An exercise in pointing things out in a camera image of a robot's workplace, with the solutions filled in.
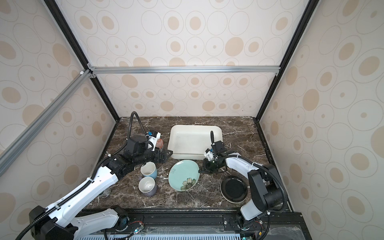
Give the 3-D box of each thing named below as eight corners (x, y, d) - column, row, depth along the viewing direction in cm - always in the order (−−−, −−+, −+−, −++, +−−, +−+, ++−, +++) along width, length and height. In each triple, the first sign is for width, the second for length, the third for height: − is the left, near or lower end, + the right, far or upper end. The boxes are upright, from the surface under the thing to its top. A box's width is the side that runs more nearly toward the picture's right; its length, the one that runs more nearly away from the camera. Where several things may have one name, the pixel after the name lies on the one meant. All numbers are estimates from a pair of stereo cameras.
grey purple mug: (140, 196, 84) (136, 192, 77) (143, 181, 89) (139, 176, 83) (156, 196, 84) (153, 192, 77) (158, 181, 89) (156, 176, 83)
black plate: (221, 203, 82) (222, 201, 78) (219, 178, 90) (219, 175, 87) (248, 203, 82) (250, 201, 78) (243, 178, 90) (244, 175, 87)
